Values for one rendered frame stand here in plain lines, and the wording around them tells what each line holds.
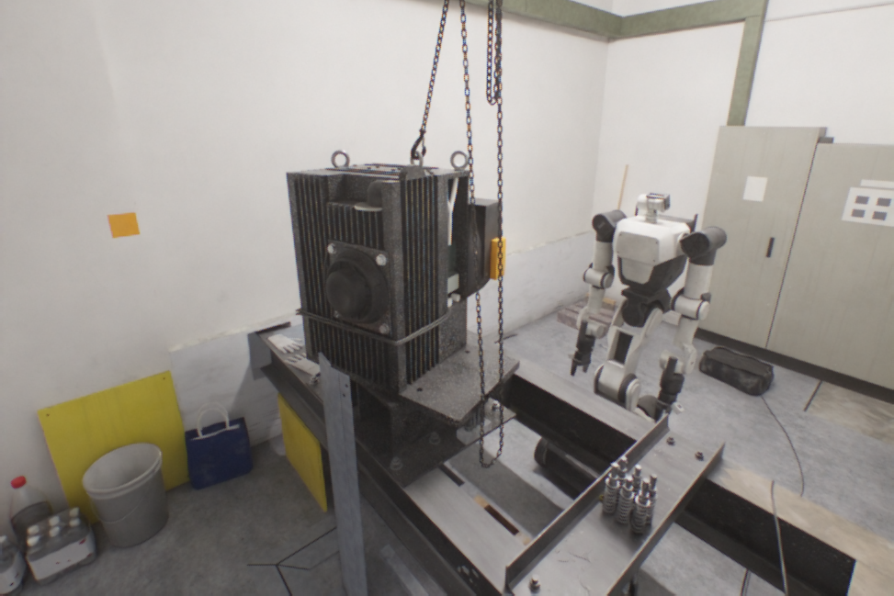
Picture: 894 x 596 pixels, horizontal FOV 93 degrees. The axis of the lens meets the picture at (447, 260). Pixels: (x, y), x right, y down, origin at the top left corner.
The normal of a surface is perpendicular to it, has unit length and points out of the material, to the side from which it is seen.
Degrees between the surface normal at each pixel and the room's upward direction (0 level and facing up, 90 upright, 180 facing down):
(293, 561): 7
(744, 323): 90
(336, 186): 90
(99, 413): 87
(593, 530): 0
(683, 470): 0
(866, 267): 90
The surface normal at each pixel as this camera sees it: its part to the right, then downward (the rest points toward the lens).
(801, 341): -0.76, 0.20
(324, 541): 0.08, -0.92
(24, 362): 0.65, 0.23
